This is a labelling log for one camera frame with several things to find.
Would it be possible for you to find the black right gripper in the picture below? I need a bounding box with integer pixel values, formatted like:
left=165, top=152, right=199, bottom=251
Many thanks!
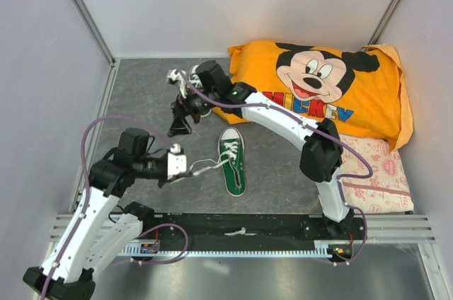
left=168, top=82, right=219, bottom=137

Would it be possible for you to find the green canvas sneaker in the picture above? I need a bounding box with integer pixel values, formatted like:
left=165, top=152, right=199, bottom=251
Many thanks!
left=189, top=64, right=212, bottom=118
left=218, top=127, right=246, bottom=197

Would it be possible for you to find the white shoelace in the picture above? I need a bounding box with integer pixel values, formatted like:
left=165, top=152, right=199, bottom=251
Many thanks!
left=190, top=140, right=240, bottom=176

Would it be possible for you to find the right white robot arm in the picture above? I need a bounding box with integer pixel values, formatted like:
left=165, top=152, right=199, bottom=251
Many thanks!
left=166, top=60, right=367, bottom=239

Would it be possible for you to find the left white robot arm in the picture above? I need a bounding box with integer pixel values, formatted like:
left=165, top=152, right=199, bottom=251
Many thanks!
left=23, top=128, right=188, bottom=299

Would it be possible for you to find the orange Mickey Mouse cloth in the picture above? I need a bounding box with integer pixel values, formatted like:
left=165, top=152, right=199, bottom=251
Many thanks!
left=228, top=40, right=413, bottom=150

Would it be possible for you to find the pink patterned white cloth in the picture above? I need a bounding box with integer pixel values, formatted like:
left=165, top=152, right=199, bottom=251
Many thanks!
left=340, top=134, right=414, bottom=214

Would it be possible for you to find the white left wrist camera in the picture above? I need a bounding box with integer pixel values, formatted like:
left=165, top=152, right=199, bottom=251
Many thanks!
left=167, top=144, right=188, bottom=180

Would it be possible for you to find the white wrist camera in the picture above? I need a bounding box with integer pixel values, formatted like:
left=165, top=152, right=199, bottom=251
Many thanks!
left=167, top=144, right=188, bottom=180
left=166, top=69, right=188, bottom=100

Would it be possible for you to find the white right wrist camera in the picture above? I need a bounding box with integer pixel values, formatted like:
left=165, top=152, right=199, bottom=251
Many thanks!
left=166, top=69, right=188, bottom=100

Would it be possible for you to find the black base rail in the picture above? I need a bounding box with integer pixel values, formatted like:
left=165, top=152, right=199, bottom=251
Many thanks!
left=140, top=213, right=365, bottom=251

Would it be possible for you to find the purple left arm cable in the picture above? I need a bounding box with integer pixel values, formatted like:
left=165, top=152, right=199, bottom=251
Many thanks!
left=38, top=114, right=174, bottom=300

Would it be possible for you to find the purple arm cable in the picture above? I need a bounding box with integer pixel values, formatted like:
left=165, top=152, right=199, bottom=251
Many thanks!
left=176, top=69, right=374, bottom=267
left=38, top=114, right=174, bottom=300

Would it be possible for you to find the white cable tie on rail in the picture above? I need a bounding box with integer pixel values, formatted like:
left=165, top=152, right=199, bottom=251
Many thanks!
left=224, top=227, right=256, bottom=237

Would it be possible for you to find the grey slotted cable duct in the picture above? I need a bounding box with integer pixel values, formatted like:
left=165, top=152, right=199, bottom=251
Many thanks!
left=118, top=242, right=353, bottom=260

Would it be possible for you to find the left aluminium corner post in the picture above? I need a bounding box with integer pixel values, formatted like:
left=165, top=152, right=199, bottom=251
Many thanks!
left=71, top=0, right=116, bottom=67

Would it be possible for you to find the aluminium corner post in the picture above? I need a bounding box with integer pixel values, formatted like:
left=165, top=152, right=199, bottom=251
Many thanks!
left=71, top=0, right=116, bottom=67
left=367, top=0, right=425, bottom=48

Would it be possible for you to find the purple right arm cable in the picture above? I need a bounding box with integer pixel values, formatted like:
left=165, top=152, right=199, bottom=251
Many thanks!
left=176, top=69, right=374, bottom=267

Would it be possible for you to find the aluminium frame rail front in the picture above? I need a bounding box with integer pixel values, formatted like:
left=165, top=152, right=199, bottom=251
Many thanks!
left=50, top=214, right=435, bottom=243

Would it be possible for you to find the right aluminium corner post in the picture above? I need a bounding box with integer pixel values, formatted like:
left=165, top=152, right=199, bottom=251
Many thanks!
left=367, top=0, right=425, bottom=48

